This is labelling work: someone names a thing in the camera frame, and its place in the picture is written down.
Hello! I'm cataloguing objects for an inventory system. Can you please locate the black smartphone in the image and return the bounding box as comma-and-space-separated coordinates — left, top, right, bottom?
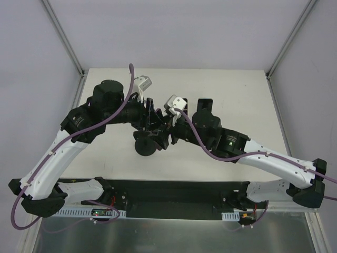
197, 98, 213, 112
179, 98, 188, 111

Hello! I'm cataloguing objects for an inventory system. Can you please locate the white cable duct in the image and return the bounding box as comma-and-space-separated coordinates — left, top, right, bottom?
53, 207, 126, 219
221, 211, 240, 222

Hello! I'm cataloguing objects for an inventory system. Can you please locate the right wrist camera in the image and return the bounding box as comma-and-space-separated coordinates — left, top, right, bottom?
164, 95, 182, 127

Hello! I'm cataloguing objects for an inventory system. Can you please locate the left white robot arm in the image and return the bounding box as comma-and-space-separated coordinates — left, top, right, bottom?
8, 75, 161, 218

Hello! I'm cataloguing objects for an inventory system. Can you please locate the aluminium frame post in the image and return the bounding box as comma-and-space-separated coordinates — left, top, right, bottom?
265, 0, 319, 80
39, 0, 85, 76

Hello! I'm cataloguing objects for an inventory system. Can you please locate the black folding phone stand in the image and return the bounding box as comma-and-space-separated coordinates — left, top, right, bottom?
193, 110, 201, 119

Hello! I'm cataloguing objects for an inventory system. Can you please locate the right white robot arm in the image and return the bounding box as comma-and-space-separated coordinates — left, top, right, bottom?
153, 109, 326, 209

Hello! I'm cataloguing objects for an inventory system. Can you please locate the left aluminium frame post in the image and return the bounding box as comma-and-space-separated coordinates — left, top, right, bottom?
39, 0, 85, 76

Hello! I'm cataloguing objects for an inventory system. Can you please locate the right aluminium frame post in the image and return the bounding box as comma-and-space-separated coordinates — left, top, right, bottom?
265, 0, 319, 80

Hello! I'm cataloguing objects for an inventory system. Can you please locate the black round-base phone holder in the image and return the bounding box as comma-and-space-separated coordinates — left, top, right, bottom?
133, 131, 158, 157

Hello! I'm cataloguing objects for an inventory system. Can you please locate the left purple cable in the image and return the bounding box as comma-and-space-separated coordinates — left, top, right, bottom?
10, 63, 135, 234

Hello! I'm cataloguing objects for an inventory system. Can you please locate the left white cable duct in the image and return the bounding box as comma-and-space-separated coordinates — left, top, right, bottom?
53, 207, 126, 219

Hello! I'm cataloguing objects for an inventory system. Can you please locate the right white cable duct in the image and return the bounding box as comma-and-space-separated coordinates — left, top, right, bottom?
221, 211, 240, 222

